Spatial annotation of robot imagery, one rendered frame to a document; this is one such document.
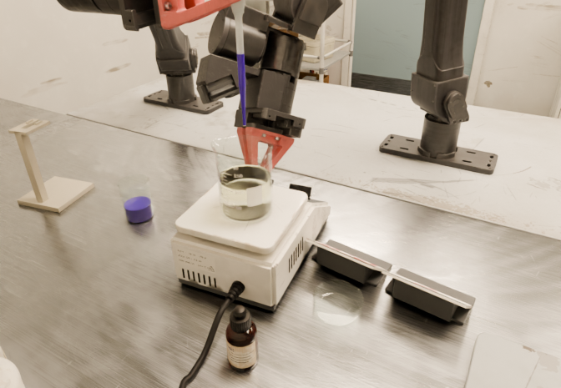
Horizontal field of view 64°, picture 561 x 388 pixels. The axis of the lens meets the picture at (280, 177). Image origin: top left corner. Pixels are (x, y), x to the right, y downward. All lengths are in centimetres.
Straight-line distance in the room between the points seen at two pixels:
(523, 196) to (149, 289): 56
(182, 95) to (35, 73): 107
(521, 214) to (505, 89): 276
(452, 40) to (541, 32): 263
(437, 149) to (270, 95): 36
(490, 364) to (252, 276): 24
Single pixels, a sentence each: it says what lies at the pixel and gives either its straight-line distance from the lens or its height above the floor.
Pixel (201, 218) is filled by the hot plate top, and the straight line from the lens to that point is 51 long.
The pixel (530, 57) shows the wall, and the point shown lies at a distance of 341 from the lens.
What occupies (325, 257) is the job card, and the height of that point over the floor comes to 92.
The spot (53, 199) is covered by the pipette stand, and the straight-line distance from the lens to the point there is 78.
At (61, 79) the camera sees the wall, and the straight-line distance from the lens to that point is 214.
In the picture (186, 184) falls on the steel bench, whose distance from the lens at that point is 75.
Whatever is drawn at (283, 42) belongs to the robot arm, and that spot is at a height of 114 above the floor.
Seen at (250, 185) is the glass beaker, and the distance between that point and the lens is 46.
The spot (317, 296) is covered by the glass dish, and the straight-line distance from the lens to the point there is 52.
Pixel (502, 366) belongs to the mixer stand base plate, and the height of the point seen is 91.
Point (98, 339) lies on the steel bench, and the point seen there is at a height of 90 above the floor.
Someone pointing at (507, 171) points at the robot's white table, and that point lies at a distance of 85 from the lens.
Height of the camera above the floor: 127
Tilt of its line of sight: 29 degrees down
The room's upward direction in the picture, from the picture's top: 1 degrees counter-clockwise
